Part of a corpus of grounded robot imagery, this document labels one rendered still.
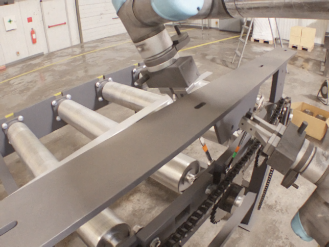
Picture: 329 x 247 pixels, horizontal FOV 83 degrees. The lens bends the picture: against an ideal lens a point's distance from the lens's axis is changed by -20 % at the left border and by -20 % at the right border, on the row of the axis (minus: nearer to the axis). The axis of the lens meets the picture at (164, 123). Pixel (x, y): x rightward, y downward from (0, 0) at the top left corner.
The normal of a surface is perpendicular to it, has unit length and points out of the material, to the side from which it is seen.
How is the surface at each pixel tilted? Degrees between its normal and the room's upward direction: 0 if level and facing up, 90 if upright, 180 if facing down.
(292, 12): 136
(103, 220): 3
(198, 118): 0
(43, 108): 90
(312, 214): 58
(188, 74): 76
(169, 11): 128
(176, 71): 107
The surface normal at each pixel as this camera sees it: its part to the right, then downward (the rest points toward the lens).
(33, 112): 0.76, 0.29
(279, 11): -0.47, 0.88
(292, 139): 0.14, -0.75
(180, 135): -0.05, -0.87
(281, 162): -0.66, 0.42
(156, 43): 0.25, 0.42
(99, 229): -0.27, -0.68
